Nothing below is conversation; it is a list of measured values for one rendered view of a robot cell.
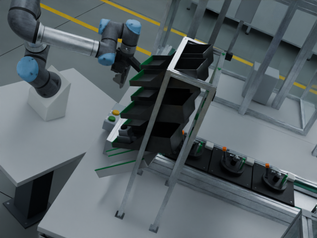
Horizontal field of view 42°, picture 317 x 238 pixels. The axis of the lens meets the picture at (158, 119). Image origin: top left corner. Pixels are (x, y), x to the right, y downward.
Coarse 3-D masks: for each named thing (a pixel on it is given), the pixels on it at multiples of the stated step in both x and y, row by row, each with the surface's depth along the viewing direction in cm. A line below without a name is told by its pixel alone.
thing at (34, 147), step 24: (72, 72) 281; (0, 96) 239; (24, 96) 245; (72, 96) 258; (96, 96) 266; (0, 120) 222; (24, 120) 228; (72, 120) 240; (96, 120) 246; (0, 144) 208; (24, 144) 213; (48, 144) 218; (72, 144) 223; (0, 168) 199; (24, 168) 200; (48, 168) 205
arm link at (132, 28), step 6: (126, 24) 193; (132, 24) 192; (138, 24) 193; (126, 30) 193; (132, 30) 192; (138, 30) 194; (126, 36) 194; (132, 36) 194; (138, 36) 196; (126, 42) 196; (132, 42) 196
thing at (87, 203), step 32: (128, 96) 276; (224, 128) 278; (256, 128) 290; (96, 160) 219; (288, 160) 270; (64, 192) 195; (96, 192) 201; (160, 192) 213; (192, 192) 220; (64, 224) 181; (96, 224) 186; (128, 224) 191; (160, 224) 196; (192, 224) 202; (224, 224) 208; (256, 224) 214
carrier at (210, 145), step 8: (184, 136) 239; (192, 144) 226; (200, 144) 225; (208, 144) 236; (176, 152) 225; (192, 152) 226; (200, 152) 228; (208, 152) 233; (192, 160) 224; (200, 160) 226; (208, 160) 228; (200, 168) 220
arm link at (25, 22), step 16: (16, 16) 173; (32, 16) 177; (16, 32) 176; (32, 32) 175; (48, 32) 178; (64, 32) 182; (64, 48) 183; (80, 48) 183; (96, 48) 185; (112, 48) 188; (112, 64) 190
